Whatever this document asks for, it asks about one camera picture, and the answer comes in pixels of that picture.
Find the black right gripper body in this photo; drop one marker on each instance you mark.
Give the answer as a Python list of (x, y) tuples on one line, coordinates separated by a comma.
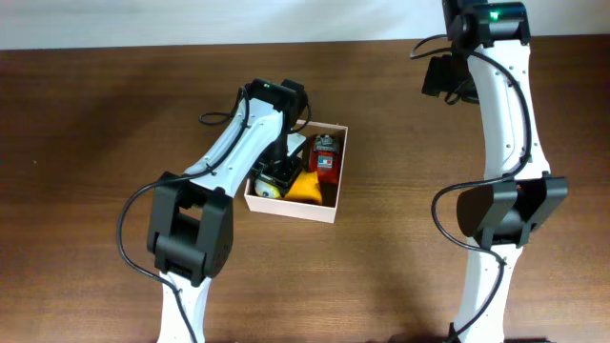
[(450, 73)]

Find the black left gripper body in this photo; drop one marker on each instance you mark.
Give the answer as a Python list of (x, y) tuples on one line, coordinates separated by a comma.
[(276, 167)]

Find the yellow grey toy ball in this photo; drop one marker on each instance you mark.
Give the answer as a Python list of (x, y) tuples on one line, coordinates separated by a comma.
[(266, 190)]

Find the orange plastic toy animal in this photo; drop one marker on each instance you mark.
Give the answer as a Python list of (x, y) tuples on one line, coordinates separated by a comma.
[(306, 188)]

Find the red toy car grey top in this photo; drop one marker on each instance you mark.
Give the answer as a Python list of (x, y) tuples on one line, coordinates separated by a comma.
[(325, 158)]

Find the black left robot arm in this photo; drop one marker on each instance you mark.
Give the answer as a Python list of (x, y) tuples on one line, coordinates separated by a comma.
[(192, 223)]

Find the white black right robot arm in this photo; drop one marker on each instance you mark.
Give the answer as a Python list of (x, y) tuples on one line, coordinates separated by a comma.
[(487, 64)]

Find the pink open cardboard box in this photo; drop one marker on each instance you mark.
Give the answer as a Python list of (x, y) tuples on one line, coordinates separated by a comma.
[(330, 193)]

